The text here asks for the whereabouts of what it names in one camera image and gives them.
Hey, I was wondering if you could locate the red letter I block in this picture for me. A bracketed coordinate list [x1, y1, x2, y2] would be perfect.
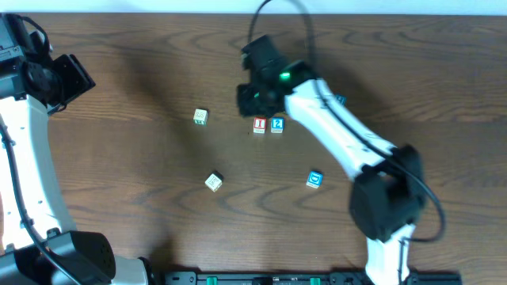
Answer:
[253, 117, 267, 134]

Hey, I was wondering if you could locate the blue number 2 block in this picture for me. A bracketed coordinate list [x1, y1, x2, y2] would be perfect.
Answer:
[270, 117, 284, 134]

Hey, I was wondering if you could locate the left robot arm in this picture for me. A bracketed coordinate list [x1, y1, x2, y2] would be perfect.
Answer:
[1, 13, 156, 284]

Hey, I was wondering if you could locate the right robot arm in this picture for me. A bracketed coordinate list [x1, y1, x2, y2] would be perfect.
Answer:
[238, 59, 427, 284]

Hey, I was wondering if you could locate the cream block green side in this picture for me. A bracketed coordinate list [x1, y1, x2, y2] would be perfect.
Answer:
[193, 108, 208, 125]

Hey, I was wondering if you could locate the cream block near left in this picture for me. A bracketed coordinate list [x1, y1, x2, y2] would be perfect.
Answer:
[204, 172, 223, 192]

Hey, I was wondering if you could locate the blue letter H block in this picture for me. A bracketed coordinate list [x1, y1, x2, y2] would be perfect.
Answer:
[336, 94, 346, 105]

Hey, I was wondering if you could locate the blue letter D block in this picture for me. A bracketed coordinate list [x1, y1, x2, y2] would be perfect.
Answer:
[306, 171, 323, 188]

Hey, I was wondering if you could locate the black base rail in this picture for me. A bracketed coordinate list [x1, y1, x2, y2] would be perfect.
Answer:
[160, 270, 463, 285]

